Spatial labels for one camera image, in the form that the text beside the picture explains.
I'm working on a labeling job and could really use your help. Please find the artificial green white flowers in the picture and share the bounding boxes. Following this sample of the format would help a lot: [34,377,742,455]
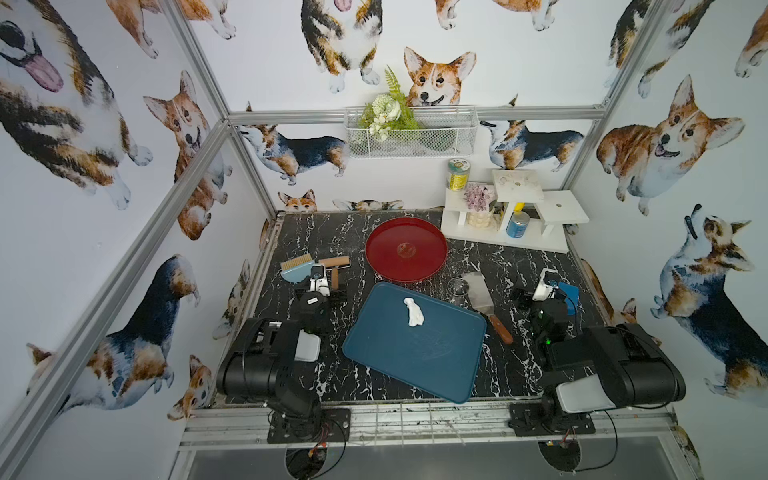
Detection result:
[358,66,421,141]

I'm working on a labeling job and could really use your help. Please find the teal plastic tray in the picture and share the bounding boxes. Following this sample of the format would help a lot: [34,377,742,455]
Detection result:
[343,282,487,404]

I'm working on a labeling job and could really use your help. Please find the red round tray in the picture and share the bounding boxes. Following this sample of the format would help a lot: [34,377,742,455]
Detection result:
[365,217,448,284]

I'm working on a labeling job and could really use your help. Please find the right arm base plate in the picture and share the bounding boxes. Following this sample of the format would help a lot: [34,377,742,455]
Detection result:
[507,403,596,437]

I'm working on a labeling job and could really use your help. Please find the round metal cutter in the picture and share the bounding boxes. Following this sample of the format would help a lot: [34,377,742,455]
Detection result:
[448,277,469,307]

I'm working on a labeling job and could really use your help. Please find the white wire wall basket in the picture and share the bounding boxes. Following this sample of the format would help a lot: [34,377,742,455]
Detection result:
[344,106,479,159]

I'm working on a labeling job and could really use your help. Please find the yellow sunflower seed can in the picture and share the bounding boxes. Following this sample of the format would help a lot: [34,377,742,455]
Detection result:
[447,158,471,191]

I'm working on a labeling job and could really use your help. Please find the white tiered shelf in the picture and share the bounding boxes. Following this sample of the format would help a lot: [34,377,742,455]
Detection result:
[441,170,589,253]

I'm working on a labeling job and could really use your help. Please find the metal dough scraper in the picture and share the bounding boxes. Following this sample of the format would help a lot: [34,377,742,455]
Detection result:
[461,271,514,345]

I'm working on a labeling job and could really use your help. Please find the blue can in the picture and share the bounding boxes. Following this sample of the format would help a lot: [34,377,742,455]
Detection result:
[506,211,530,239]

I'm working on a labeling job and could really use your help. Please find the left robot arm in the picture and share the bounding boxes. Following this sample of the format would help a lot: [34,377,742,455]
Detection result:
[214,289,347,421]

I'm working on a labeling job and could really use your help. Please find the wooden double roller pin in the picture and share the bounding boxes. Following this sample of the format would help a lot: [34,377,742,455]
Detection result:
[318,256,350,291]

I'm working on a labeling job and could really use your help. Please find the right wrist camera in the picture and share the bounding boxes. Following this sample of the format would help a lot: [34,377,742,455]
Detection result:
[532,268,559,301]

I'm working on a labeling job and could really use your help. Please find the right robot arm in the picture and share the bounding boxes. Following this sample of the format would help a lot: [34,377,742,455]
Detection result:
[512,289,686,417]

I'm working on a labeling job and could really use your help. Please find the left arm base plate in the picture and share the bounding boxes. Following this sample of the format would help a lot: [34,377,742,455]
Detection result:
[267,408,352,444]

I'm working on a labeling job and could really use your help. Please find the pink flower decoration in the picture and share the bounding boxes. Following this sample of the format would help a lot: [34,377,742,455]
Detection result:
[464,182,497,213]

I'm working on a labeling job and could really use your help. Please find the light blue hand brush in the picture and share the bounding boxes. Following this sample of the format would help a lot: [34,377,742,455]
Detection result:
[280,253,315,284]

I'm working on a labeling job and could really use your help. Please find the white dough piece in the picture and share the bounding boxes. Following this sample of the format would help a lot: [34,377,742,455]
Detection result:
[403,297,425,327]

